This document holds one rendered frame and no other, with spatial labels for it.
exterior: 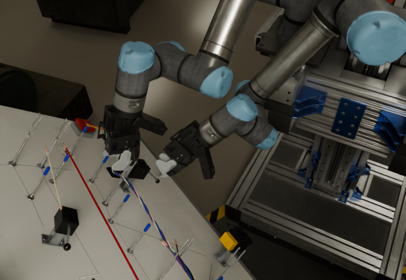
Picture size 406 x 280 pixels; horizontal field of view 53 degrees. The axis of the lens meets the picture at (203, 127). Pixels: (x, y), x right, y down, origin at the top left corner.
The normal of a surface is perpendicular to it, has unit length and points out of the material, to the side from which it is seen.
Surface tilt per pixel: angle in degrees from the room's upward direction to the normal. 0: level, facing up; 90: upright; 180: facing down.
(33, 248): 45
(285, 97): 90
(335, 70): 0
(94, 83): 0
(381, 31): 89
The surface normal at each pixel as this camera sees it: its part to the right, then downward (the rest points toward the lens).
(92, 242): 0.56, -0.79
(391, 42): -0.02, 0.70
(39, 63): -0.03, -0.68
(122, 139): 0.56, 0.58
